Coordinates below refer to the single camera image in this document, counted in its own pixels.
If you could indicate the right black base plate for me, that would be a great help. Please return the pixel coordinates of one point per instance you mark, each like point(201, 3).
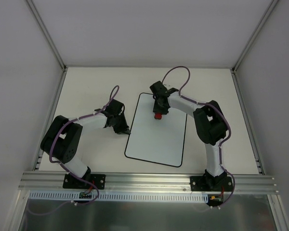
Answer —
point(204, 184)

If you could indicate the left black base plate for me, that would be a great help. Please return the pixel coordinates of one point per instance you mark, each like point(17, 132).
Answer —
point(71, 182)

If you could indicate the aluminium frame post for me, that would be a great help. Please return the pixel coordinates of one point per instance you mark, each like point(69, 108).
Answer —
point(260, 25)
point(37, 17)

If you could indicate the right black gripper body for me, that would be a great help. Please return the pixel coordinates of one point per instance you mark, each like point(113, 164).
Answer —
point(159, 107)

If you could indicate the red whiteboard eraser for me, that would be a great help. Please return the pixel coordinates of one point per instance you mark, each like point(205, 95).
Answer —
point(158, 116)

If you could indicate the aluminium mounting rail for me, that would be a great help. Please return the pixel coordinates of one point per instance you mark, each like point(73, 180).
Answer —
point(145, 183)

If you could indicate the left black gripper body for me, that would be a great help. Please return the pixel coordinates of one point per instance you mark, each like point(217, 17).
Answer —
point(118, 125)

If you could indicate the white whiteboard black rim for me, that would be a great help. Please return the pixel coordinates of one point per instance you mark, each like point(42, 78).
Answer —
point(159, 141)

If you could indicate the left aluminium frame post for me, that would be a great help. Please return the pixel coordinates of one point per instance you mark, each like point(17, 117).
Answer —
point(37, 17)

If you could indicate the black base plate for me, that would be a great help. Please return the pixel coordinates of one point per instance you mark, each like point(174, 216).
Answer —
point(71, 182)
point(204, 184)

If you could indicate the right aluminium frame post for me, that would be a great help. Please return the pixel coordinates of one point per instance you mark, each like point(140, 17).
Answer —
point(260, 25)

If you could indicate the white slotted cable duct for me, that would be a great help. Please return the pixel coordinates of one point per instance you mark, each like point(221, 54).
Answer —
point(120, 196)

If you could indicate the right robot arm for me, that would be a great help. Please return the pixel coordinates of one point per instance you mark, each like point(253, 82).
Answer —
point(211, 128)

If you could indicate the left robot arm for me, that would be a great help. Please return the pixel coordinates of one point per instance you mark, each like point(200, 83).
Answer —
point(62, 137)

